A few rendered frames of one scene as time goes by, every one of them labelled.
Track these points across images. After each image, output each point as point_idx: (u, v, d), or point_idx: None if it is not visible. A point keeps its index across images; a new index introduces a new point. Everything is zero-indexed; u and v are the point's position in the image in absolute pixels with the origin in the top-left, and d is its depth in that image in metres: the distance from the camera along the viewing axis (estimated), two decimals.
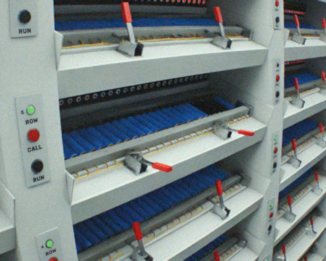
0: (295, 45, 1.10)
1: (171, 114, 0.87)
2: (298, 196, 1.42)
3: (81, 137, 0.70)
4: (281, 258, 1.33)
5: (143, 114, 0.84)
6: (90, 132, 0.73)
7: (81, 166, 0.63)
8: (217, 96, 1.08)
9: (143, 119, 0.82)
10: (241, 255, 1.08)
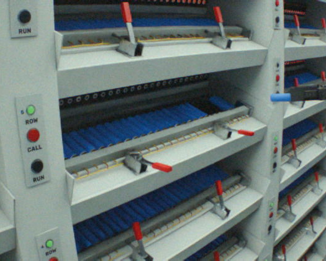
0: (295, 45, 1.10)
1: (171, 114, 0.87)
2: (298, 196, 1.42)
3: (81, 137, 0.70)
4: (281, 258, 1.33)
5: (143, 114, 0.84)
6: (90, 132, 0.73)
7: (81, 166, 0.63)
8: (217, 96, 1.08)
9: (143, 119, 0.82)
10: (241, 255, 1.08)
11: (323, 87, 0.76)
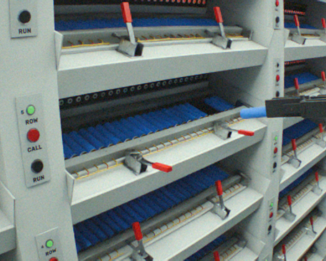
0: (295, 45, 1.10)
1: (171, 114, 0.87)
2: (298, 196, 1.42)
3: (81, 137, 0.70)
4: (281, 258, 1.33)
5: (143, 114, 0.84)
6: (90, 132, 0.73)
7: (81, 166, 0.63)
8: (217, 96, 1.08)
9: (143, 119, 0.82)
10: (241, 255, 1.08)
11: (309, 99, 0.57)
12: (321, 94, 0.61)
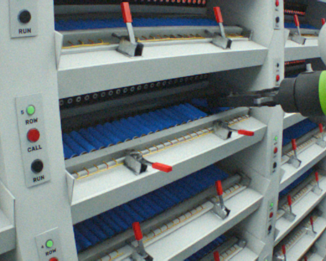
0: (295, 45, 1.10)
1: (171, 114, 0.87)
2: (298, 196, 1.42)
3: (81, 137, 0.70)
4: (281, 258, 1.33)
5: (143, 114, 0.84)
6: (90, 132, 0.73)
7: (81, 166, 0.63)
8: None
9: (143, 119, 0.82)
10: (241, 255, 1.08)
11: (234, 94, 0.87)
12: (247, 91, 0.91)
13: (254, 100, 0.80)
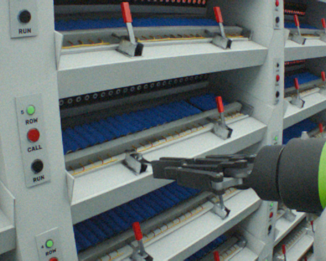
0: (295, 45, 1.10)
1: (165, 110, 0.88)
2: None
3: (76, 133, 0.71)
4: (281, 258, 1.33)
5: (138, 110, 0.85)
6: (85, 128, 0.74)
7: (76, 161, 0.63)
8: (217, 96, 1.08)
9: (137, 115, 0.82)
10: (241, 255, 1.08)
11: None
12: (184, 184, 0.57)
13: None
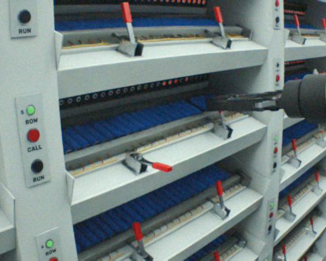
0: (295, 45, 1.10)
1: (166, 110, 0.88)
2: (298, 196, 1.42)
3: (76, 132, 0.71)
4: (281, 258, 1.33)
5: (138, 110, 0.85)
6: (85, 128, 0.74)
7: (76, 161, 0.63)
8: (217, 96, 1.08)
9: (137, 115, 0.82)
10: (241, 255, 1.08)
11: None
12: (232, 111, 0.81)
13: None
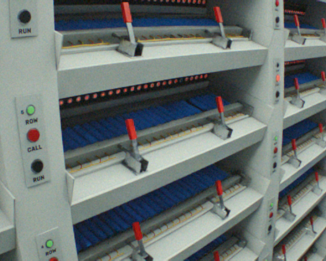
0: (295, 45, 1.10)
1: (166, 110, 0.88)
2: (298, 196, 1.42)
3: (76, 132, 0.71)
4: (281, 258, 1.33)
5: (138, 110, 0.85)
6: (85, 128, 0.74)
7: (74, 160, 0.64)
8: (217, 96, 1.08)
9: (138, 115, 0.82)
10: (241, 255, 1.08)
11: None
12: None
13: None
